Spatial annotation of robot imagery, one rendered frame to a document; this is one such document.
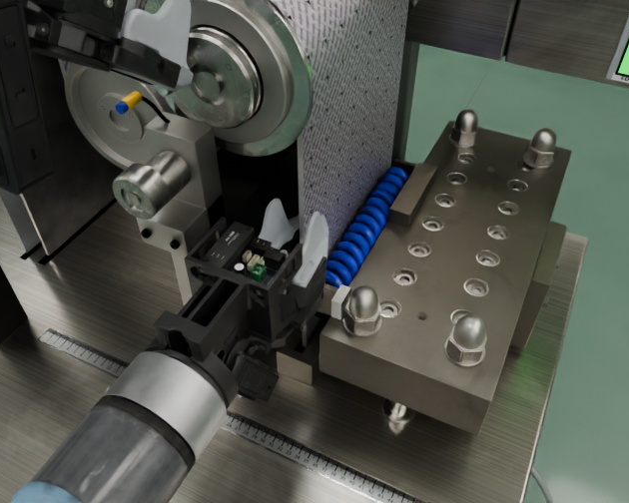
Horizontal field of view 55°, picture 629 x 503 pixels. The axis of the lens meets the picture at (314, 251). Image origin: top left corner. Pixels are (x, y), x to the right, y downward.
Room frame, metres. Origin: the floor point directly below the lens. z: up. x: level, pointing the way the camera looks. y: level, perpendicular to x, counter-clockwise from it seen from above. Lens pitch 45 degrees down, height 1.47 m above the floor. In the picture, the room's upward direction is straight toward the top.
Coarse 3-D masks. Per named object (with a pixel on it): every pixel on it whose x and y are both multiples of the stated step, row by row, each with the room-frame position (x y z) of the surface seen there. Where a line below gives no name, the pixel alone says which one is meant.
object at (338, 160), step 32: (384, 64) 0.56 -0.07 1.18; (352, 96) 0.48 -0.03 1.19; (384, 96) 0.56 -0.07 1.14; (320, 128) 0.43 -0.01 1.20; (352, 128) 0.49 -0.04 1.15; (384, 128) 0.57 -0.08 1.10; (320, 160) 0.43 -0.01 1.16; (352, 160) 0.49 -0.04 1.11; (384, 160) 0.58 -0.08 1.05; (320, 192) 0.43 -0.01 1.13; (352, 192) 0.50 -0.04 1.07
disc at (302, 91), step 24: (240, 0) 0.41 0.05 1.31; (264, 0) 0.40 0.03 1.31; (264, 24) 0.40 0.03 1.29; (288, 24) 0.39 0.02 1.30; (288, 48) 0.39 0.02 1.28; (288, 72) 0.39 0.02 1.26; (168, 96) 0.44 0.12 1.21; (312, 96) 0.39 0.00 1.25; (288, 120) 0.39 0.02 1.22; (216, 144) 0.42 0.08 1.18; (240, 144) 0.41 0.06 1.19; (264, 144) 0.40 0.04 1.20; (288, 144) 0.39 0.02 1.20
